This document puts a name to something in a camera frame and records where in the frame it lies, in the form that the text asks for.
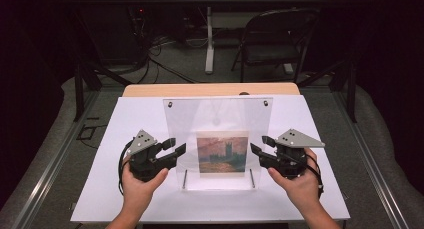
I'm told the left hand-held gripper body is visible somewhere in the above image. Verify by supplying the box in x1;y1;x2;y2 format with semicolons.
125;129;178;183

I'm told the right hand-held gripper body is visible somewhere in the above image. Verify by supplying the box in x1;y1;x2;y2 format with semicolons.
259;128;326;181

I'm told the clear acrylic photo frame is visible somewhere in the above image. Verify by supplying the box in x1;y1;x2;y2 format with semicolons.
162;95;274;192

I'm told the painting print card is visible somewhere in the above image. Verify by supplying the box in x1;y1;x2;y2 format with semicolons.
195;130;250;177

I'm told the person's left hand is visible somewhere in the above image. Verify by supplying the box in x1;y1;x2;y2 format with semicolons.
121;154;170;213

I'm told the person's right hand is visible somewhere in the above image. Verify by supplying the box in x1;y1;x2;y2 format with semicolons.
267;147;323;214

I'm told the white board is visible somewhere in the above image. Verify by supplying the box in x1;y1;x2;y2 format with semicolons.
70;94;351;224

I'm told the wooden table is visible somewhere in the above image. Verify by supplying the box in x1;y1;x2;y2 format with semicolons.
121;82;301;98

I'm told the black folding chair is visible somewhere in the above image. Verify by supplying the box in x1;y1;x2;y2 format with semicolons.
231;8;322;84

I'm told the white-legged desk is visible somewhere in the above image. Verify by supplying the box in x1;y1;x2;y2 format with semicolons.
184;0;330;75

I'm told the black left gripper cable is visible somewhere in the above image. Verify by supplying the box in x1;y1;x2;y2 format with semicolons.
117;139;135;196

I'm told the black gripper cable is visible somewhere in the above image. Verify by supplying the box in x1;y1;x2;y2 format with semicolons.
117;139;135;196
286;151;326;199

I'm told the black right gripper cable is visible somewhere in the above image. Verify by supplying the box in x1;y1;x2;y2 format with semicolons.
286;151;326;199

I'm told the aluminium rail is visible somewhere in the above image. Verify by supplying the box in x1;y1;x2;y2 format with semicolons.
332;88;412;229
9;88;102;229

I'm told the bundle of floor cables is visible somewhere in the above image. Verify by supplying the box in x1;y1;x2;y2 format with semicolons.
131;32;201;85

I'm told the black metal frame stand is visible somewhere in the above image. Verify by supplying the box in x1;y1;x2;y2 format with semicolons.
70;55;133;123
295;57;358;124

